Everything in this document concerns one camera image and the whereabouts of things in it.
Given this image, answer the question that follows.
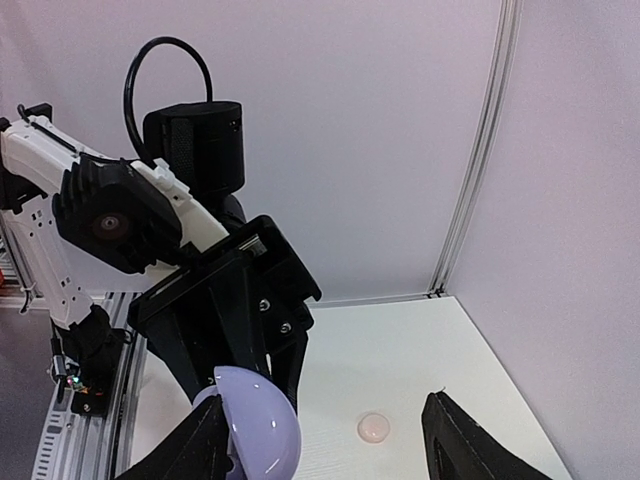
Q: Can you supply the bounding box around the aluminium back table rail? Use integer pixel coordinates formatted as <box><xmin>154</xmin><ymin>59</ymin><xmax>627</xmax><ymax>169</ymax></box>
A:
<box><xmin>306</xmin><ymin>291</ymin><xmax>449</xmax><ymax>309</ymax></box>

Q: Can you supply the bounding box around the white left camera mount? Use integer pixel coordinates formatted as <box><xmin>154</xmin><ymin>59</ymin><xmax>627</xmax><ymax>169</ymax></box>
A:
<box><xmin>115</xmin><ymin>159</ymin><xmax>229</xmax><ymax>273</ymax></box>

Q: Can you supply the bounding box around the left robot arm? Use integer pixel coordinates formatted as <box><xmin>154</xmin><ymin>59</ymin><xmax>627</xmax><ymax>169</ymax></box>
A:
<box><xmin>1</xmin><ymin>103</ymin><xmax>321</xmax><ymax>416</ymax></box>

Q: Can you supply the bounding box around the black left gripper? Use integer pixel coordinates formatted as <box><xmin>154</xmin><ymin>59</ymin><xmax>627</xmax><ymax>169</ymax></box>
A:
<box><xmin>128</xmin><ymin>215</ymin><xmax>322</xmax><ymax>409</ymax></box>

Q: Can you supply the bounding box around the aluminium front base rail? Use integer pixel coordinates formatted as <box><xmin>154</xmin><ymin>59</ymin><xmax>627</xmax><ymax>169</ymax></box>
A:
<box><xmin>29</xmin><ymin>292</ymin><xmax>147</xmax><ymax>479</ymax></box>

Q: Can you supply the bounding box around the purple earbud charging case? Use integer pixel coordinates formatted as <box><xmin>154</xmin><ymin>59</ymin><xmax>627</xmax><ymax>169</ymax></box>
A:
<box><xmin>192</xmin><ymin>366</ymin><xmax>302</xmax><ymax>480</ymax></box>

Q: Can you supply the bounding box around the aluminium left corner post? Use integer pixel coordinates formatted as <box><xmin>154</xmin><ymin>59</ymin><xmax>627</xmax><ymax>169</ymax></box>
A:
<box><xmin>426</xmin><ymin>0</ymin><xmax>523</xmax><ymax>298</ymax></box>

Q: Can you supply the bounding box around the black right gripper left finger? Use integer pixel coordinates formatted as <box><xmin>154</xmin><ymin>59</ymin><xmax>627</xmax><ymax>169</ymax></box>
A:
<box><xmin>117</xmin><ymin>395</ymin><xmax>234</xmax><ymax>480</ymax></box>

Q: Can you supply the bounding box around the pink earbud charging case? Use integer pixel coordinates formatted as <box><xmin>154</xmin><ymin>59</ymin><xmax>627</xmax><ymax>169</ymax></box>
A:
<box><xmin>356</xmin><ymin>412</ymin><xmax>391</xmax><ymax>445</ymax></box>

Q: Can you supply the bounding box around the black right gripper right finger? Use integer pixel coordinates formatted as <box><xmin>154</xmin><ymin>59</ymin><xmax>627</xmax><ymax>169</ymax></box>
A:
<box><xmin>421</xmin><ymin>392</ymin><xmax>548</xmax><ymax>480</ymax></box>

